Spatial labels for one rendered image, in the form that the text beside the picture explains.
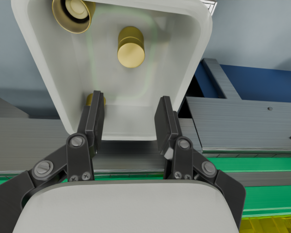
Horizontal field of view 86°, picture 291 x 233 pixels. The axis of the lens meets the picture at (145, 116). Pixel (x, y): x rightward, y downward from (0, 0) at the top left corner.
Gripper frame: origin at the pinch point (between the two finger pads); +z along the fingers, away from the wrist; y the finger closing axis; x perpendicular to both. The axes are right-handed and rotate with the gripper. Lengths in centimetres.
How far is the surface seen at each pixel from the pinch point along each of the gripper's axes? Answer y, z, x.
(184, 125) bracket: 10.5, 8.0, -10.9
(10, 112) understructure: -43, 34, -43
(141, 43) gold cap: 1.2, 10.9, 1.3
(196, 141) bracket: 11.8, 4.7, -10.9
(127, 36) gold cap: -0.6, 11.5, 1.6
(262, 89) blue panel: 36.8, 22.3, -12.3
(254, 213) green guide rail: 24.5, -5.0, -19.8
